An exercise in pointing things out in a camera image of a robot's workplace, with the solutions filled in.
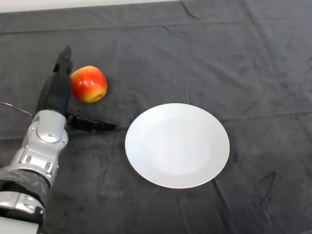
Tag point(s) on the round white plate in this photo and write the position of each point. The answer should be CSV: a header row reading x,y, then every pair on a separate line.
x,y
177,146

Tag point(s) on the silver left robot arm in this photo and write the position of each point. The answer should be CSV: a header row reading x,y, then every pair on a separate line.
x,y
34,156

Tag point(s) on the red yellow apple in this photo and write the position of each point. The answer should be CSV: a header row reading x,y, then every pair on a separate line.
x,y
89,83

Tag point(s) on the black cloth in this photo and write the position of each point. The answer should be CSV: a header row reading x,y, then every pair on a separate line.
x,y
170,61

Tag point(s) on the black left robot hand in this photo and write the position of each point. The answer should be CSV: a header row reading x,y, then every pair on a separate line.
x,y
56,90

